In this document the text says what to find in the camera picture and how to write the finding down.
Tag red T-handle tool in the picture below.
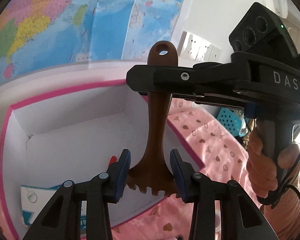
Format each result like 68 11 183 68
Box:
109 156 117 165

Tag brown wooden massage comb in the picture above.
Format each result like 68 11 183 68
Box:
126 41 178 197

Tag teal white medicine box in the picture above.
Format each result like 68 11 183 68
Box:
20 183 88 230

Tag pink sleeve forearm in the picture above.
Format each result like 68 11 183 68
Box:
261 164 300 240

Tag person's right hand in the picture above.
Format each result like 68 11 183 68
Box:
247 128 300 198

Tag blue perforated plastic baskets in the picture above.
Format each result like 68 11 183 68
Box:
217 107 248 137

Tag pink patterned tablecloth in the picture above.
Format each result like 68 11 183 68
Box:
0 99 256 238

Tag pink cardboard box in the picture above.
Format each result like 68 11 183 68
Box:
0 78 206 240

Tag white air conditioner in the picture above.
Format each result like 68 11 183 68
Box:
273 0 288 18

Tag white wall socket panel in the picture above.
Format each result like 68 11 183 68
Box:
177 31 222 62

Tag colourful wall map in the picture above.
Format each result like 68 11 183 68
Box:
0 0 183 85

